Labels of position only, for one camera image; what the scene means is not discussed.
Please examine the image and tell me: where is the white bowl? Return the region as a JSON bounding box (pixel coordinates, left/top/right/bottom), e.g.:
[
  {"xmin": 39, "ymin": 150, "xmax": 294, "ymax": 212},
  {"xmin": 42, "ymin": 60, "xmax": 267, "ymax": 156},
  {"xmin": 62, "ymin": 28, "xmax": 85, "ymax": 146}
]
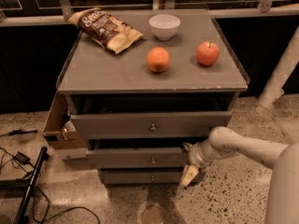
[{"xmin": 149, "ymin": 14, "xmax": 180, "ymax": 41}]

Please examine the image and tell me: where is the black power adapter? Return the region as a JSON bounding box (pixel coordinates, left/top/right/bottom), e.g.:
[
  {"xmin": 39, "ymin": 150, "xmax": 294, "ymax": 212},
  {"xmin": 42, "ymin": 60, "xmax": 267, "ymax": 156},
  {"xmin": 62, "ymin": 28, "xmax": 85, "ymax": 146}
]
[{"xmin": 13, "ymin": 152, "xmax": 30, "ymax": 165}]

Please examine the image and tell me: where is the grey bottom drawer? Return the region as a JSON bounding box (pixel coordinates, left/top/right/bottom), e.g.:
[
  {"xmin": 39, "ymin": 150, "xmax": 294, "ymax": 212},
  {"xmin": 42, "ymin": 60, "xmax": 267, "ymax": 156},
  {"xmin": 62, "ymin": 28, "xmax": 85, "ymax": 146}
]
[{"xmin": 99, "ymin": 168, "xmax": 183, "ymax": 186}]

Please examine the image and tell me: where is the black tool on floor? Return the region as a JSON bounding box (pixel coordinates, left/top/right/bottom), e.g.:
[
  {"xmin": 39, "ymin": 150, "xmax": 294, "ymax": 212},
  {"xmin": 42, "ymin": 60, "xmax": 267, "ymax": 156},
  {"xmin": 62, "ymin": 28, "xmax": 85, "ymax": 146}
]
[{"xmin": 0, "ymin": 129, "xmax": 37, "ymax": 137}]

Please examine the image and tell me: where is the red apple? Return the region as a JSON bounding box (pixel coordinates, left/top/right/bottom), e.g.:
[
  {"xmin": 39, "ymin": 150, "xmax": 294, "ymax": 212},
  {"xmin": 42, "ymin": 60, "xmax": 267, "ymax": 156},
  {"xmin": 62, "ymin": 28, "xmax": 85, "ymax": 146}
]
[{"xmin": 196, "ymin": 41, "xmax": 221, "ymax": 66}]

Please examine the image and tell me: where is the grey drawer cabinet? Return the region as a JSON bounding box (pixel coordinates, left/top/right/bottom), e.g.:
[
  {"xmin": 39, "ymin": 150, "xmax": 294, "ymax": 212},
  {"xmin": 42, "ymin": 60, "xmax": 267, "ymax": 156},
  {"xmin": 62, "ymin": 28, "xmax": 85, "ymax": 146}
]
[{"xmin": 55, "ymin": 8, "xmax": 250, "ymax": 186}]

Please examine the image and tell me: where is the brown chip bag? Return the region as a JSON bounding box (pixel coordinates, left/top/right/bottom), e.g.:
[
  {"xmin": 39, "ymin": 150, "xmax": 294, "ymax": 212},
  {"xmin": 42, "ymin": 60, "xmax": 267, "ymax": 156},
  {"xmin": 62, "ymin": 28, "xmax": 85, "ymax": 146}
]
[{"xmin": 68, "ymin": 7, "xmax": 143, "ymax": 54}]

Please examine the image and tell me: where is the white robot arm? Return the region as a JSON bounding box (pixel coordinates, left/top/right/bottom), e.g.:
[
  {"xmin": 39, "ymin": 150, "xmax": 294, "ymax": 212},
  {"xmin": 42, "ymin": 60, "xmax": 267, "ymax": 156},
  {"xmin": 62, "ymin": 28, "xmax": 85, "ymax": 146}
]
[{"xmin": 180, "ymin": 31, "xmax": 299, "ymax": 224}]

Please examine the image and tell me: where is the grey top drawer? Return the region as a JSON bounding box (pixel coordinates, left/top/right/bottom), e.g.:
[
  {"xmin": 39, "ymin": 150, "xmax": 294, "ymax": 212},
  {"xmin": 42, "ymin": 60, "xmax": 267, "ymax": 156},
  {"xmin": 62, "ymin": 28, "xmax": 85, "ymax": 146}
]
[{"xmin": 71, "ymin": 111, "xmax": 232, "ymax": 139}]

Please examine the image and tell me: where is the cardboard box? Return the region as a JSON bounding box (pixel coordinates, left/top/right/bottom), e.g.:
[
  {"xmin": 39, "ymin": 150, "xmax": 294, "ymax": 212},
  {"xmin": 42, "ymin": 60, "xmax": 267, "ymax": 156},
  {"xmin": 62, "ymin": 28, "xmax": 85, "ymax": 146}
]
[{"xmin": 43, "ymin": 93, "xmax": 86, "ymax": 150}]

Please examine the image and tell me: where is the grey drawer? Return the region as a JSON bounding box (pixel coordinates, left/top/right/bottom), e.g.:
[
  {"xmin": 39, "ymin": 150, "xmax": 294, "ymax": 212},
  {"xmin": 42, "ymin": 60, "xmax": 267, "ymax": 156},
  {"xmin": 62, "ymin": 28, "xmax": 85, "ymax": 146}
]
[
  {"xmin": 86, "ymin": 147, "xmax": 188, "ymax": 169},
  {"xmin": 71, "ymin": 111, "xmax": 232, "ymax": 139},
  {"xmin": 99, "ymin": 168, "xmax": 183, "ymax": 186}
]

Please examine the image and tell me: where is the black cable on floor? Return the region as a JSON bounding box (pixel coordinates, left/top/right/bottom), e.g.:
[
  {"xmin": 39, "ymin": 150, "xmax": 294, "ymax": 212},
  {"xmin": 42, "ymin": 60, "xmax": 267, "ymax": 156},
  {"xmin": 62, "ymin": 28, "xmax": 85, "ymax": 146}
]
[{"xmin": 0, "ymin": 147, "xmax": 101, "ymax": 224}]

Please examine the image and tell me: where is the black pole on floor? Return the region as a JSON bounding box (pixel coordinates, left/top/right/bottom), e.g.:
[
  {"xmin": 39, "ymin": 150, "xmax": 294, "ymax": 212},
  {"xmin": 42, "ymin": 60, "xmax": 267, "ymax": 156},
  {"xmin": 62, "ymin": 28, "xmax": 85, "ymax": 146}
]
[{"xmin": 13, "ymin": 147, "xmax": 48, "ymax": 224}]

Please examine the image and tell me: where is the orange fruit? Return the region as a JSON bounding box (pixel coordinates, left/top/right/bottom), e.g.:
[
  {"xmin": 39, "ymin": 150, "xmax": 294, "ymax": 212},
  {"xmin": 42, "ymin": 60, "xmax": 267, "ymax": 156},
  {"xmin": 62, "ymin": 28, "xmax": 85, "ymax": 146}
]
[{"xmin": 147, "ymin": 48, "xmax": 170, "ymax": 73}]

